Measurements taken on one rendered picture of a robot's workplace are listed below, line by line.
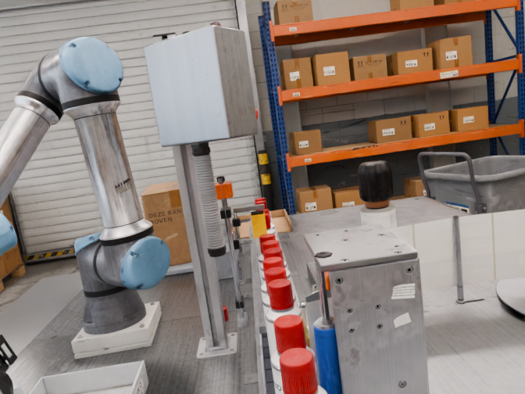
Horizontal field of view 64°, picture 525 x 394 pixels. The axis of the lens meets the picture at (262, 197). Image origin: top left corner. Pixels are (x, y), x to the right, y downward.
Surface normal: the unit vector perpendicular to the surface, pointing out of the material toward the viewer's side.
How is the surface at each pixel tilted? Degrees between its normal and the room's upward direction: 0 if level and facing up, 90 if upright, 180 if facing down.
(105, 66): 80
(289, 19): 91
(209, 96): 90
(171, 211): 90
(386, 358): 90
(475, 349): 0
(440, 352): 0
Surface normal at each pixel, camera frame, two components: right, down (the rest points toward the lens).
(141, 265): 0.78, 0.09
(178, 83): -0.53, 0.22
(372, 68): 0.11, 0.16
